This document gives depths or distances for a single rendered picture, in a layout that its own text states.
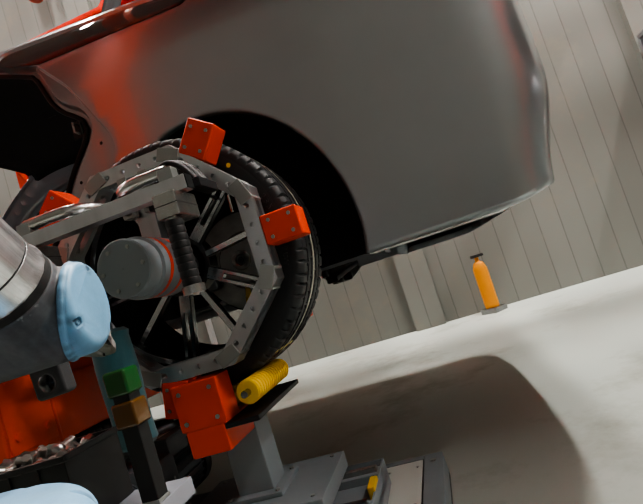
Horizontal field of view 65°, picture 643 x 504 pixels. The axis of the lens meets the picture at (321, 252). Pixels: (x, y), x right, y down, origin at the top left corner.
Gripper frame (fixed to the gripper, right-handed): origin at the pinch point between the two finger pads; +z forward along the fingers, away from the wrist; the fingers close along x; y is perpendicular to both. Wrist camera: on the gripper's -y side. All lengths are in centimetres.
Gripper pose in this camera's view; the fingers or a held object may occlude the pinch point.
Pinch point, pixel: (107, 353)
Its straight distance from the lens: 90.7
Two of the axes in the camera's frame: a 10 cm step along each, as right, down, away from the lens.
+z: 2.5, 4.4, 8.6
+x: -9.4, 3.1, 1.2
